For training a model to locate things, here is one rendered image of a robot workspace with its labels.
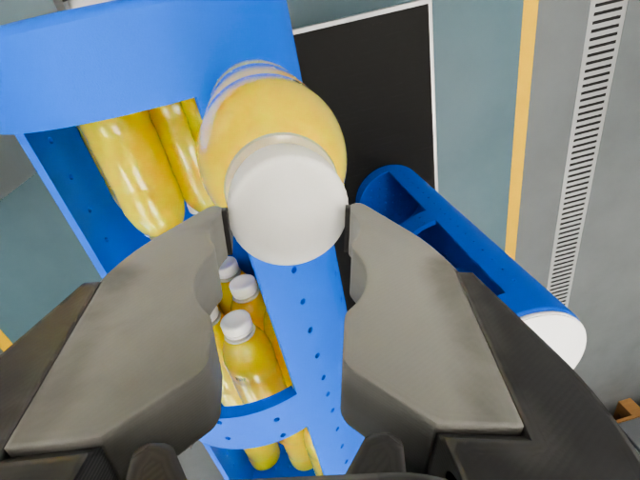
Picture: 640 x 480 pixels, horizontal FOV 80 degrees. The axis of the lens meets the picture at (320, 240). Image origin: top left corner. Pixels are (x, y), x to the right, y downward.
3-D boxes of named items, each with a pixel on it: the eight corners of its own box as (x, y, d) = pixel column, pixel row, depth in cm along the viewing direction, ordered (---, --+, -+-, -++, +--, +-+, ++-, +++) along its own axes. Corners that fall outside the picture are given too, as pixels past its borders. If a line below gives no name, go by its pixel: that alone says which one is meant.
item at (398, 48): (341, 334, 212) (348, 355, 199) (271, 31, 134) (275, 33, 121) (430, 310, 215) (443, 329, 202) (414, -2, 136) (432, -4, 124)
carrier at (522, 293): (425, 160, 152) (355, 167, 148) (603, 299, 78) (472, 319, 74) (418, 224, 167) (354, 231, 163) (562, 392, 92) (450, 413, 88)
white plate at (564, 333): (606, 305, 77) (601, 301, 78) (477, 325, 73) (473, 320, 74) (565, 395, 91) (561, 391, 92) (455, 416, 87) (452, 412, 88)
